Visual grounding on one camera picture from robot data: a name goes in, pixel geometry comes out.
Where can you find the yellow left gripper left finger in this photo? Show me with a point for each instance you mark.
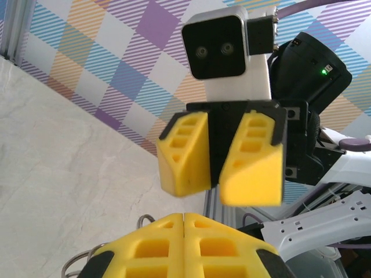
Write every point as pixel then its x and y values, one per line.
pixel 150 252

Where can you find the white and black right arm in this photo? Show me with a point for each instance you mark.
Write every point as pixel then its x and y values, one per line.
pixel 313 63

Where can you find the aluminium frame post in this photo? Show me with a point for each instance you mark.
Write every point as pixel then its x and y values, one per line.
pixel 14 29

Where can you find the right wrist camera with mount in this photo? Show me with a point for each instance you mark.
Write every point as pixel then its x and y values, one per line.
pixel 216 49

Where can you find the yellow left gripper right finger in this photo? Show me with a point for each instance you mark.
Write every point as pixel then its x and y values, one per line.
pixel 220 252

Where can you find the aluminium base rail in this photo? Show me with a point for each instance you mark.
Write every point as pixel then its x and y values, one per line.
pixel 220 208

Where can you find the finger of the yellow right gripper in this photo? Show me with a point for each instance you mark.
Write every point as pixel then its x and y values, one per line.
pixel 191 162
pixel 255 179

